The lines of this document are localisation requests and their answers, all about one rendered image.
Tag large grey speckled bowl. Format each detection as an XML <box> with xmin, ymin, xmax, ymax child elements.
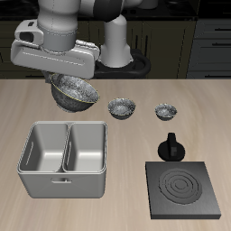
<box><xmin>50</xmin><ymin>73</ymin><xmax>100</xmax><ymax>114</ymax></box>

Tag white two-bin basket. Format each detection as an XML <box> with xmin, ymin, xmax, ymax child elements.
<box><xmin>16</xmin><ymin>120</ymin><xmax>108</xmax><ymax>199</ymax></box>

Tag small grey speckled bowl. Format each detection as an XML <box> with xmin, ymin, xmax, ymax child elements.
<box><xmin>154</xmin><ymin>103</ymin><xmax>178</xmax><ymax>122</ymax></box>

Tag dark grey stove plate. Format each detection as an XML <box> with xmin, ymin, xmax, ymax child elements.
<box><xmin>144</xmin><ymin>161</ymin><xmax>222</xmax><ymax>220</ymax></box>

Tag flat black base plate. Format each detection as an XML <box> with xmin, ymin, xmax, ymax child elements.
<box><xmin>93</xmin><ymin>49</ymin><xmax>152</xmax><ymax>77</ymax></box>

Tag medium grey speckled bowl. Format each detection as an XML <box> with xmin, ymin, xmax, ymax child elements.
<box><xmin>107</xmin><ymin>97</ymin><xmax>136</xmax><ymax>121</ymax></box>

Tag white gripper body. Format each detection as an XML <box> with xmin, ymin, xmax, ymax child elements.
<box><xmin>10</xmin><ymin>39</ymin><xmax>101</xmax><ymax>80</ymax></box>

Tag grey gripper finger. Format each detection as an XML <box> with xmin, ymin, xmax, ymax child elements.
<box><xmin>44</xmin><ymin>71</ymin><xmax>54</xmax><ymax>84</ymax></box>

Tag round black knob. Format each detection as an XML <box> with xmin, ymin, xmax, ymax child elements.
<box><xmin>157</xmin><ymin>132</ymin><xmax>187</xmax><ymax>162</ymax></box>

